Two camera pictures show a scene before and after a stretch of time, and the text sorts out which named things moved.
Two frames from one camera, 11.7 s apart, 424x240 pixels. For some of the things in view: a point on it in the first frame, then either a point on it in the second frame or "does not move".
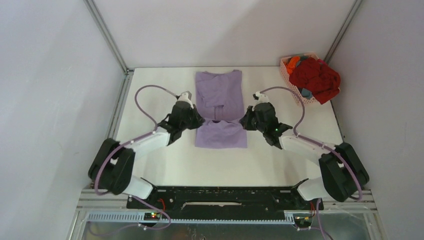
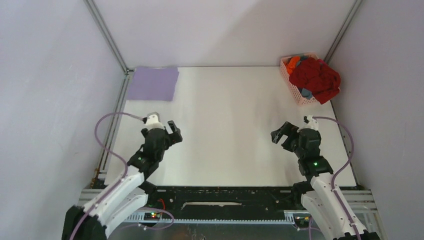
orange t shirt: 291,65 does not move
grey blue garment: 306,93 does not move
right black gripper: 245,120 -> 287,129
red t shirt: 323,82 does not move
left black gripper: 198,120 -> 174,137
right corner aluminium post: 342,32 does not move
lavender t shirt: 219,99 -> 153,83
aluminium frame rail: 96,207 does not move
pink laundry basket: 299,97 does not move
